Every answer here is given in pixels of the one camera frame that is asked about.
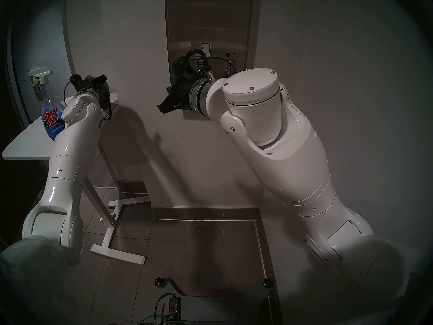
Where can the black star knob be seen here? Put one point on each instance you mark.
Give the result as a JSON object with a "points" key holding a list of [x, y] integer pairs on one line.
{"points": [[161, 282], [268, 283]]}

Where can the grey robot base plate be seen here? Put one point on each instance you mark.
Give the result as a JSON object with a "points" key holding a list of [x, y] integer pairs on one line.
{"points": [[216, 307]]}

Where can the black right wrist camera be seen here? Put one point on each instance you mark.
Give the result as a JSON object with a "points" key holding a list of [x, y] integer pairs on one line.
{"points": [[180, 65]]}

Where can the white side table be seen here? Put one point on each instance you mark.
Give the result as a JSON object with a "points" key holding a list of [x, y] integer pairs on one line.
{"points": [[27, 148]]}

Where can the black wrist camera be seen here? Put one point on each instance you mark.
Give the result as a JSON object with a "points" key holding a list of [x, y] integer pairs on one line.
{"points": [[180, 65], [75, 80]]}

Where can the chrome dispenser lever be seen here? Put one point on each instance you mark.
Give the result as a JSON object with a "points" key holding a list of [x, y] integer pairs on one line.
{"points": [[200, 67], [231, 69]]}

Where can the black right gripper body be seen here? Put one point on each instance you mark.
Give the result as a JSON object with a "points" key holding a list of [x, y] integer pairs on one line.
{"points": [[182, 95]]}

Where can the blue glass cleaner spray bottle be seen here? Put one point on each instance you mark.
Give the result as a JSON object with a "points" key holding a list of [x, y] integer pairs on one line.
{"points": [[50, 123]]}

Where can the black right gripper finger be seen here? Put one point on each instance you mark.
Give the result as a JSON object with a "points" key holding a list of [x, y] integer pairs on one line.
{"points": [[167, 106], [170, 90]]}

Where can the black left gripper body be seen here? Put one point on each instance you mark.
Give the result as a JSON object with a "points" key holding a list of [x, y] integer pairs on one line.
{"points": [[91, 85]]}

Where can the free tampons label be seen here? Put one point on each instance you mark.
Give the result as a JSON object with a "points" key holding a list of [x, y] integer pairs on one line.
{"points": [[232, 55]]}

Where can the white blue-bordered label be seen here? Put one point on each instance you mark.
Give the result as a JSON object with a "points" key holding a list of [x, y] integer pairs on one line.
{"points": [[203, 47]]}

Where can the stainless steel wall dispenser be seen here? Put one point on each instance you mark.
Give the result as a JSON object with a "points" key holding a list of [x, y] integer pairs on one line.
{"points": [[209, 23]]}

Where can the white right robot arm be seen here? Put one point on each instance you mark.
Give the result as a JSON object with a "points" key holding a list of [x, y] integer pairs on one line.
{"points": [[287, 151]]}

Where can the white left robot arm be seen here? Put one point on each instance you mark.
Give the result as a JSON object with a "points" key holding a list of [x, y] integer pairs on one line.
{"points": [[64, 165]]}

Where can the black power box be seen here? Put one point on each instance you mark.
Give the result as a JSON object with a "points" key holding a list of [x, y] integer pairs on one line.
{"points": [[174, 306]]}

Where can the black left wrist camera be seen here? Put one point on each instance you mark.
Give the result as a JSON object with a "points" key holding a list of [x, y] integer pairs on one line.
{"points": [[75, 80]]}

